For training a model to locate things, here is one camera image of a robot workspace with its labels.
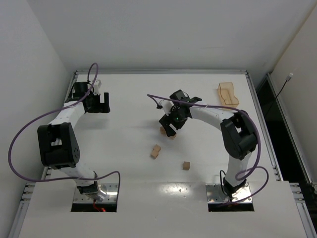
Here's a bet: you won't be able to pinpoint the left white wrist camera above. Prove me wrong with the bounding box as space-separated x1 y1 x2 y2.
91 79 102 95

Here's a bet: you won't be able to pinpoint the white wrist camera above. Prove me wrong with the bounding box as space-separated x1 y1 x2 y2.
157 100 173 116
91 79 102 95

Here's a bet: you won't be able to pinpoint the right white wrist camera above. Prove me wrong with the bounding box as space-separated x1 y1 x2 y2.
157 100 173 116

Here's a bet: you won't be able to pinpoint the translucent orange plastic holder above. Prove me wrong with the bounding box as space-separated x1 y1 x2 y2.
217 82 239 108

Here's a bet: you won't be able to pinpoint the black cable with white plug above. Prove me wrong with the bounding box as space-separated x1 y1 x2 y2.
262 72 294 117

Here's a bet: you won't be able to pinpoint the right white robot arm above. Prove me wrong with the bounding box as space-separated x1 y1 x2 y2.
157 90 258 197

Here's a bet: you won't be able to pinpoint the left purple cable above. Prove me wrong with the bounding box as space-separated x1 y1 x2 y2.
7 62 121 199

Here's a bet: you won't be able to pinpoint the red wires under base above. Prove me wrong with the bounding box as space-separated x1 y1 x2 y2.
93 201 107 213

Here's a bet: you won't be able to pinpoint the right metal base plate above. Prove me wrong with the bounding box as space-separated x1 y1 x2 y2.
206 183 252 205

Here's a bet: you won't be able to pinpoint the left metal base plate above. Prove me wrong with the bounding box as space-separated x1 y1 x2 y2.
73 183 119 204

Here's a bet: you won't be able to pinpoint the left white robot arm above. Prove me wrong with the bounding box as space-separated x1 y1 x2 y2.
37 80 110 202

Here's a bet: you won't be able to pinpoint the lone wooden cube block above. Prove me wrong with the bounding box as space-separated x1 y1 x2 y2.
182 161 191 171

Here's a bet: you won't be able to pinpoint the metal base plate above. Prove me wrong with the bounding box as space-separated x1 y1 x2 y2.
206 183 252 205
73 183 119 204

